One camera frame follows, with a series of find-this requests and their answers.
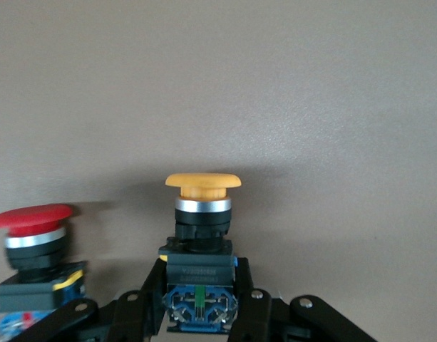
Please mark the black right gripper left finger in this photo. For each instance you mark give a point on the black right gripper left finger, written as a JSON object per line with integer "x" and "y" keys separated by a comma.
{"x": 132, "y": 313}

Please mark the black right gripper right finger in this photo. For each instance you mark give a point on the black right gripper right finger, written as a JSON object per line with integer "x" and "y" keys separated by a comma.
{"x": 254, "y": 317}

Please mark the yellow mushroom push button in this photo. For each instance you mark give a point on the yellow mushroom push button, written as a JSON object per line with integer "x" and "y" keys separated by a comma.
{"x": 202, "y": 213}

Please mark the red mushroom push button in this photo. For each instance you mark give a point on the red mushroom push button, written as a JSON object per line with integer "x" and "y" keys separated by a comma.
{"x": 33, "y": 228}

